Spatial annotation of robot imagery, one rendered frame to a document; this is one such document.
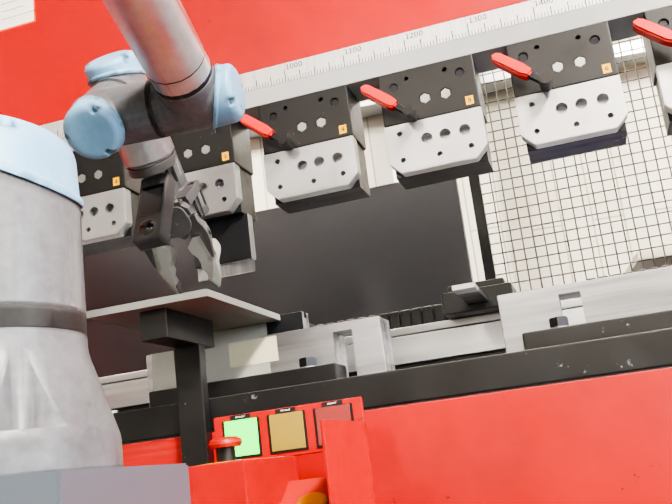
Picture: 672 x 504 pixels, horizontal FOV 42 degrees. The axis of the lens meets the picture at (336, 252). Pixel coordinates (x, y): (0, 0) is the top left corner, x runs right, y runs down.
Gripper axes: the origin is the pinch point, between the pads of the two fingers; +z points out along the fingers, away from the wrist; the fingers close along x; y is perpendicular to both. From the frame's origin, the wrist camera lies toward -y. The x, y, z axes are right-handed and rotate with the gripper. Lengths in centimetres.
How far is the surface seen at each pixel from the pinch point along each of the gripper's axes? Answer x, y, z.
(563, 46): -59, 22, -16
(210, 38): -3.4, 33.0, -28.6
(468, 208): -12, 260, 116
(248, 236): -5.5, 13.2, -0.4
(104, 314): 5.3, -16.8, -6.7
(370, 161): 34, 294, 96
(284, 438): -16.6, -26.2, 10.1
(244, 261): -4.0, 11.5, 3.0
